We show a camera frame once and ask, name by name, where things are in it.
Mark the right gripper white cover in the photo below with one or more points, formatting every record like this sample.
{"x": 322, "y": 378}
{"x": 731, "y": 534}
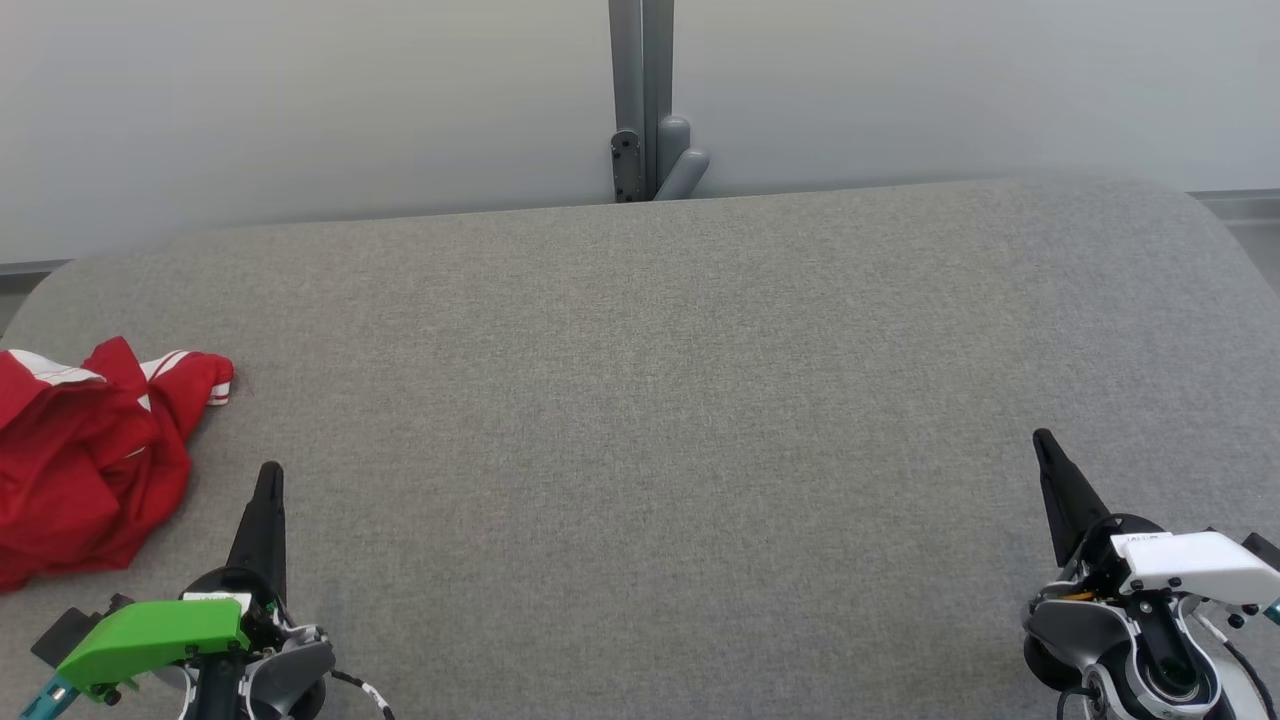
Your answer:
{"x": 1190, "y": 565}

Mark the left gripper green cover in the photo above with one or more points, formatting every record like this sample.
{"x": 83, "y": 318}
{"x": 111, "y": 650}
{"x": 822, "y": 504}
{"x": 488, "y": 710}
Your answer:
{"x": 150, "y": 635}

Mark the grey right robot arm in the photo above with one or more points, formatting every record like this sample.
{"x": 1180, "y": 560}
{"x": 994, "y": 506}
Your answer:
{"x": 1080, "y": 625}

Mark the crumpled red white-striped garment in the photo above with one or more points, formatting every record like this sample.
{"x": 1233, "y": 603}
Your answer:
{"x": 90, "y": 470}

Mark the grey fabric sofa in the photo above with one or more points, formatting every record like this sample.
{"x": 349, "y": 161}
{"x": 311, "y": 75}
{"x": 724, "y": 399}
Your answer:
{"x": 660, "y": 450}

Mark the grey rounded hinge piece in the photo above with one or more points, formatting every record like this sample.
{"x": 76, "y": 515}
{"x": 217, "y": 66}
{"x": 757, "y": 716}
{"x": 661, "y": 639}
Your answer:
{"x": 680, "y": 160}

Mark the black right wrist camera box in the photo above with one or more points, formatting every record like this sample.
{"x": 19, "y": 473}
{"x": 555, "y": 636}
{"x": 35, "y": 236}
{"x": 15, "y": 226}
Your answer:
{"x": 1265, "y": 555}

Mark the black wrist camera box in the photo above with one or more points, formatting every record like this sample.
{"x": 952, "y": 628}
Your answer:
{"x": 1265, "y": 555}
{"x": 65, "y": 630}

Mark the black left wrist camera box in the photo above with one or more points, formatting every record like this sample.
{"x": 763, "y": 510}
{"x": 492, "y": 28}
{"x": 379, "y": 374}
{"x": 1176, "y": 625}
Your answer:
{"x": 65, "y": 630}

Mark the teal right camera connector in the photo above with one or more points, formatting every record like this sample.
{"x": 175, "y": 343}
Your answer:
{"x": 1273, "y": 612}

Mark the teal camera connector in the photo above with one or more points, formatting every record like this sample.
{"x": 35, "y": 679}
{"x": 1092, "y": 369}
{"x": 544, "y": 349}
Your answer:
{"x": 1273, "y": 612}
{"x": 45, "y": 700}

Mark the teal left camera connector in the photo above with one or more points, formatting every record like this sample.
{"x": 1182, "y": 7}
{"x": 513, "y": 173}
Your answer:
{"x": 45, "y": 700}

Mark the dark grey bracket plate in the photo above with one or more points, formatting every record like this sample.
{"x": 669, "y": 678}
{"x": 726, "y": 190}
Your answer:
{"x": 627, "y": 165}

